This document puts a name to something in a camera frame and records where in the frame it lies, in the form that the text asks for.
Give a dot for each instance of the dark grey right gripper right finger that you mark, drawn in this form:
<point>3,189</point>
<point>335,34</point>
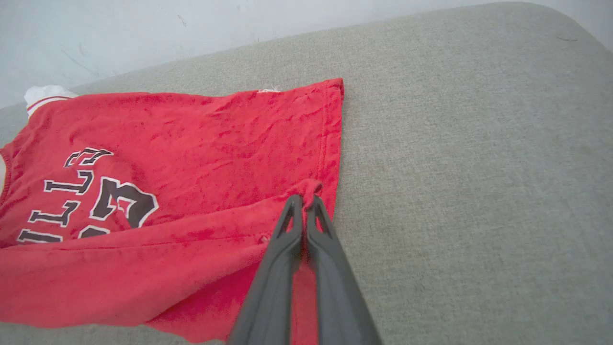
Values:
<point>337,292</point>

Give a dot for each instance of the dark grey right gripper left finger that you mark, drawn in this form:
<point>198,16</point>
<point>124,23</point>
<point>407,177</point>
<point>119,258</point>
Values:
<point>270,287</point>

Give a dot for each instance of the red basketball jersey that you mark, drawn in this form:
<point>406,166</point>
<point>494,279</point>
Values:
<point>182,191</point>

